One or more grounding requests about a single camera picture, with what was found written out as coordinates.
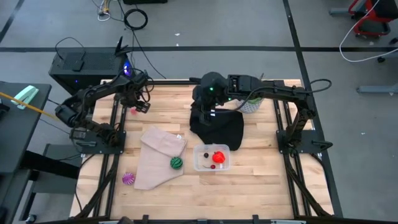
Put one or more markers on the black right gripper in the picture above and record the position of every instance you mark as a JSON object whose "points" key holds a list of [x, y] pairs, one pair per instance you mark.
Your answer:
{"points": [[214, 82]]}

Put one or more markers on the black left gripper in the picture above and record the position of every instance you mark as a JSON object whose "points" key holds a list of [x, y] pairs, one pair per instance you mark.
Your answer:
{"points": [[136, 87]]}

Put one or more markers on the pink peach toy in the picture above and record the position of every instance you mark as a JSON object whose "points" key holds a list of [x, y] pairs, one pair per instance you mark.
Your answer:
{"points": [[133, 111]]}

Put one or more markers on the small dark berry toy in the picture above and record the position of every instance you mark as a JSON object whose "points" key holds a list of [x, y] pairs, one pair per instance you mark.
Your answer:
{"points": [[206, 154]]}

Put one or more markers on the red pepper toy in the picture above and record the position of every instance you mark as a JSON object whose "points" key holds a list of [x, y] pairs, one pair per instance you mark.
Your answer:
{"points": [[218, 157]]}

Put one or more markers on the green watermelon toy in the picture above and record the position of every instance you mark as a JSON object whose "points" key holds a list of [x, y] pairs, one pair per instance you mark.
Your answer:
{"points": [[176, 163]]}

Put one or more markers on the purple striped onion toy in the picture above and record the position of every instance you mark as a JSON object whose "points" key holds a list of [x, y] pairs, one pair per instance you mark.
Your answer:
{"points": [[128, 179]]}

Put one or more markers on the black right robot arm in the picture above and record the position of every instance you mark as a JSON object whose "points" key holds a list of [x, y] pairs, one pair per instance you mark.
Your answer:
{"points": [[280, 91]]}

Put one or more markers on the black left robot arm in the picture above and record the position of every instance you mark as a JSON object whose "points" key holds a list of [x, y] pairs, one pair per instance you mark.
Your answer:
{"points": [[93, 93]]}

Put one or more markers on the clear plastic tupperware container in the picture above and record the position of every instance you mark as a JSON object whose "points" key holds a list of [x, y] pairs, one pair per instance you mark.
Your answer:
{"points": [[199, 163]]}

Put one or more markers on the black cloth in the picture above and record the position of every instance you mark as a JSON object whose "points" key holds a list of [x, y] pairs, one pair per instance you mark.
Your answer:
{"points": [[227, 130]]}

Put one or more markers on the potted green succulent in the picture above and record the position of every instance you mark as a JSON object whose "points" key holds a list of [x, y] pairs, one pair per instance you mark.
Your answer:
{"points": [[250, 107]]}

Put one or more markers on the black computer tower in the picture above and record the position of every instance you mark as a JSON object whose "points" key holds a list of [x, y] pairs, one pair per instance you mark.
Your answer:
{"points": [[90, 71]]}

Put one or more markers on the beige folded cloth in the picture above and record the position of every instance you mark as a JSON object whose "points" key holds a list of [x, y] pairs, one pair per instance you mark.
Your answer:
{"points": [[152, 168]]}

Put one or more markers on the yellow rod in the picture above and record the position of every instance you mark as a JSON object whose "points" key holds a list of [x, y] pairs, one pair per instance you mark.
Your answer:
{"points": [[31, 106]]}

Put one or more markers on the mint green stapler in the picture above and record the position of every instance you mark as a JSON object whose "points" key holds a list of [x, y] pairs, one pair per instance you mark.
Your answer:
{"points": [[26, 95]]}

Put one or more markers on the black desk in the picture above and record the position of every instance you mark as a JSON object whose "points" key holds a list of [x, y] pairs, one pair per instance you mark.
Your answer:
{"points": [[15, 133]]}

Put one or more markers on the grey table foot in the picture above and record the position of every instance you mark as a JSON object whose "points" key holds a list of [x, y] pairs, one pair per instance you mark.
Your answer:
{"points": [[376, 89], [340, 12]]}

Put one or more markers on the red and black cart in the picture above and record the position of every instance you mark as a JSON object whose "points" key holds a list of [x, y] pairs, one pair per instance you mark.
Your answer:
{"points": [[387, 11]]}

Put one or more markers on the black aluminium table frame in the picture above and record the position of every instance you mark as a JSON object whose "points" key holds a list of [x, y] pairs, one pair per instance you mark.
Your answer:
{"points": [[174, 82]]}

